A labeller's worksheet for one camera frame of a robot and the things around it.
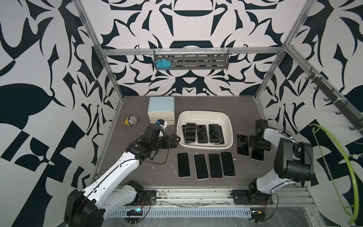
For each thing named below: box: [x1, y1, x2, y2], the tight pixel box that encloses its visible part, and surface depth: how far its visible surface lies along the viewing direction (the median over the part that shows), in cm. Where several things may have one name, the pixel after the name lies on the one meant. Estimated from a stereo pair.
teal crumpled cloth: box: [155, 58, 172, 71], surface depth 93 cm
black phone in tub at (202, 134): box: [196, 124, 208, 144], surface depth 99 cm
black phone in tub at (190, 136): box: [184, 122, 197, 144], surface depth 98 cm
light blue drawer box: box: [147, 96, 175, 126], surface depth 96 cm
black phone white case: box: [207, 152, 224, 180], surface depth 86 cm
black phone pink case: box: [176, 151, 191, 178], surface depth 87 cm
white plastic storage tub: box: [176, 110, 234, 150], surface depth 102 cm
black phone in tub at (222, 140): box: [218, 125, 225, 145], surface depth 96 cm
